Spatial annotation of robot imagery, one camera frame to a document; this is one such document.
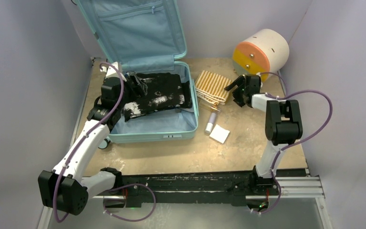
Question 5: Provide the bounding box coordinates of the lavender white tube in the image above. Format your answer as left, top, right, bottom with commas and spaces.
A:
204, 112, 217, 134

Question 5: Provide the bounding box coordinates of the light blue open suitcase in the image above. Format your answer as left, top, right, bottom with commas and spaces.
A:
77, 0, 199, 143

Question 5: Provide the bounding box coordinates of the round pastel drawer cabinet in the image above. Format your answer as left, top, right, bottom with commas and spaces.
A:
232, 29, 290, 82

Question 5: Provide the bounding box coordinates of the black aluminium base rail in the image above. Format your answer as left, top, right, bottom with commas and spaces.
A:
38, 168, 332, 229

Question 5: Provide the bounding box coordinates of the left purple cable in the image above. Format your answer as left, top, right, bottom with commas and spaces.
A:
52, 62, 157, 224

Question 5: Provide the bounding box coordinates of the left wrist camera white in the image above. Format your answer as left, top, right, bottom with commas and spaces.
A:
105, 62, 127, 82

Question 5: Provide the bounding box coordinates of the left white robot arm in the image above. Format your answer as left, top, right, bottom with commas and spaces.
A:
38, 73, 147, 215

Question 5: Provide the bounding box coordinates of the small gold capped bottle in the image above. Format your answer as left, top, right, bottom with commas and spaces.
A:
200, 104, 221, 113

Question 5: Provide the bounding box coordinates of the white square packet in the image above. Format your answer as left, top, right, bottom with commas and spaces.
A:
209, 125, 230, 144

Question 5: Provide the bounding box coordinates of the orange white striped cloth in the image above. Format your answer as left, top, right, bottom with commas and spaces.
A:
195, 70, 233, 106

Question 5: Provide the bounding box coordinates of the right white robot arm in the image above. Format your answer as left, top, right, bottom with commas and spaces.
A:
224, 75, 303, 194

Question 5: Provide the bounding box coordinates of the black white patterned garment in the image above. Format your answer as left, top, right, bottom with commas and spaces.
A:
122, 73, 193, 122

